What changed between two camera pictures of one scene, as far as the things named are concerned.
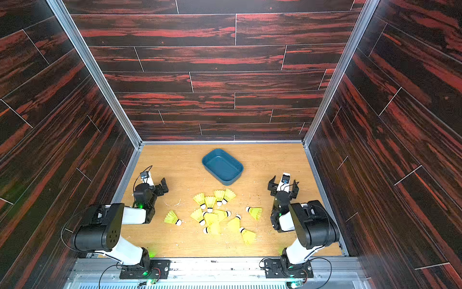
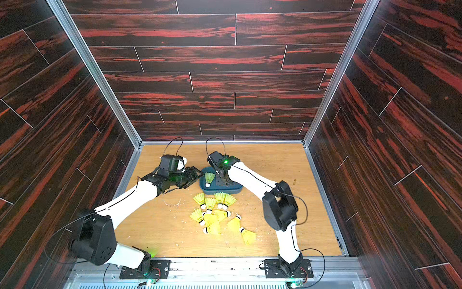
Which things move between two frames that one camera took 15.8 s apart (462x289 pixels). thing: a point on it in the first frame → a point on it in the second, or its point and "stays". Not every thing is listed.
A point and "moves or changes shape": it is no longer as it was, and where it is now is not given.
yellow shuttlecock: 200,198 stays
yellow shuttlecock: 198,215 stays
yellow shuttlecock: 213,227 stays
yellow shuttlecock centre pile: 211,219 stays
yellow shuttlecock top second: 210,201 stays
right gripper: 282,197 → 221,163
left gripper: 157,188 → 191,177
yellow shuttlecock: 248,236 stays
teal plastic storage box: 222,167 moves or changes shape
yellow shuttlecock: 220,215 stays
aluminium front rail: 328,273 stays
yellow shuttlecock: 172,218 → 209,177
